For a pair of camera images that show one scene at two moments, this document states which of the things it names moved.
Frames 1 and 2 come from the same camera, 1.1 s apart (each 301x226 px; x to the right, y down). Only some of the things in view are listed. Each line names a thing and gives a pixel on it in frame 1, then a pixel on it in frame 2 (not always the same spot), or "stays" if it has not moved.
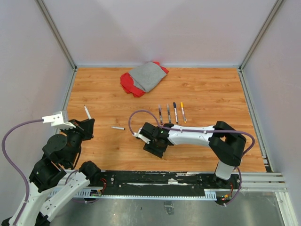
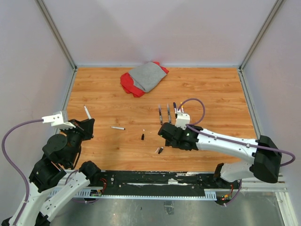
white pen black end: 89,116 stays
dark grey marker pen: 160,115 stays
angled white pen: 119,128 stays
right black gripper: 157,152 to 168,143
